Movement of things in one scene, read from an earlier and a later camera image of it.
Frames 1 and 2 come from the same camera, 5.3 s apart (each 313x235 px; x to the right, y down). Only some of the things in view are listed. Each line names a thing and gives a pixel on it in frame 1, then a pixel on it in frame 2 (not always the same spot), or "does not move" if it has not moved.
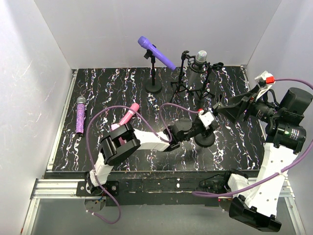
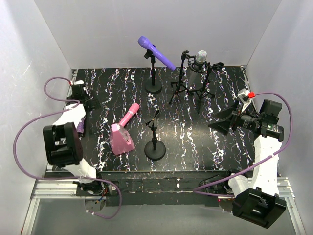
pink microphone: [130, 113] does not move
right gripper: [243, 107] -> [234, 119]
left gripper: [204, 128] -> [87, 100]
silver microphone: [195, 74] does not move
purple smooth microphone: [146, 43] does not move
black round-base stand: [154, 86] does not move
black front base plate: [172, 188] does not move
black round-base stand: [205, 141] -> [155, 150]
